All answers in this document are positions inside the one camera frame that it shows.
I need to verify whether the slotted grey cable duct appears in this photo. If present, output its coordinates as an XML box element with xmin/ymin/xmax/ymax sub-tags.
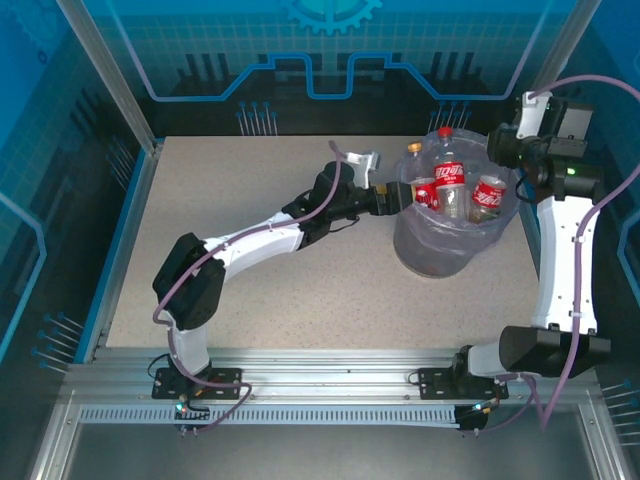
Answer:
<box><xmin>79</xmin><ymin>404</ymin><xmax>460</xmax><ymax>427</ymax></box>

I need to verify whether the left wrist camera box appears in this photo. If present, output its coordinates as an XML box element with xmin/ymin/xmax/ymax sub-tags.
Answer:
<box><xmin>344</xmin><ymin>149</ymin><xmax>384</xmax><ymax>189</ymax></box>

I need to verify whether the aluminium mounting rail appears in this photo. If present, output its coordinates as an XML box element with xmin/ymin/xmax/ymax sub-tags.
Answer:
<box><xmin>64</xmin><ymin>347</ymin><xmax>601</xmax><ymax>406</ymax></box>

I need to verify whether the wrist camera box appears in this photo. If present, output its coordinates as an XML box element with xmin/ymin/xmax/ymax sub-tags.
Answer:
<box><xmin>513</xmin><ymin>90</ymin><xmax>552</xmax><ymax>141</ymax></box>
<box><xmin>344</xmin><ymin>149</ymin><xmax>384</xmax><ymax>189</ymax></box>

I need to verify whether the aluminium frame post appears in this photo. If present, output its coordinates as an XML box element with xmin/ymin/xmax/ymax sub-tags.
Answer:
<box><xmin>519</xmin><ymin>0</ymin><xmax>604</xmax><ymax>101</ymax></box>
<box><xmin>55</xmin><ymin>0</ymin><xmax>165</xmax><ymax>154</ymax></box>

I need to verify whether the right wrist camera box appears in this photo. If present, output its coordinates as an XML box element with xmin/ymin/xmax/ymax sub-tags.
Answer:
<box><xmin>513</xmin><ymin>90</ymin><xmax>552</xmax><ymax>141</ymax></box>

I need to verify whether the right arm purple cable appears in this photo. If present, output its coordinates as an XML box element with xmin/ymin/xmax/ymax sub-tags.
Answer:
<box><xmin>457</xmin><ymin>74</ymin><xmax>640</xmax><ymax>434</ymax></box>

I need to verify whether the black connector block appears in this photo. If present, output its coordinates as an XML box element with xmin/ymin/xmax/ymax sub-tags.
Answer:
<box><xmin>455</xmin><ymin>399</ymin><xmax>496</xmax><ymax>436</ymax></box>
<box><xmin>172</xmin><ymin>399</ymin><xmax>214</xmax><ymax>437</ymax></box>

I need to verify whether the aluminium frame bar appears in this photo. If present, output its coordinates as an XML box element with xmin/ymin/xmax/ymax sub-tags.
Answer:
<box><xmin>27</xmin><ymin>399</ymin><xmax>84</xmax><ymax>480</ymax></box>
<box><xmin>577</xmin><ymin>402</ymin><xmax>624</xmax><ymax>480</ymax></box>

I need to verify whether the grey plastic waste bin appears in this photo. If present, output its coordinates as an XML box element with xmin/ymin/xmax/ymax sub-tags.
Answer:
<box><xmin>392</xmin><ymin>127</ymin><xmax>521</xmax><ymax>279</ymax></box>

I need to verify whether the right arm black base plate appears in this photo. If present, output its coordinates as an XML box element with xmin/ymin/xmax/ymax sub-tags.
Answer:
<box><xmin>417</xmin><ymin>367</ymin><xmax>510</xmax><ymax>401</ymax></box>

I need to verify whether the red label bottle yellow cap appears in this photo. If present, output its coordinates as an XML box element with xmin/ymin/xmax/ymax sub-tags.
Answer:
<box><xmin>407</xmin><ymin>142</ymin><xmax>439</xmax><ymax>209</ymax></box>

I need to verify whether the blue aluminium table side rail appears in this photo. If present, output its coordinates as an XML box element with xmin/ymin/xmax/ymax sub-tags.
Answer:
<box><xmin>73</xmin><ymin>142</ymin><xmax>166</xmax><ymax>364</ymax></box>

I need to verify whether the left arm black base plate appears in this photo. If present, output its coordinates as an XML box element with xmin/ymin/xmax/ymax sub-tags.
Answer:
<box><xmin>152</xmin><ymin>367</ymin><xmax>244</xmax><ymax>401</ymax></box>

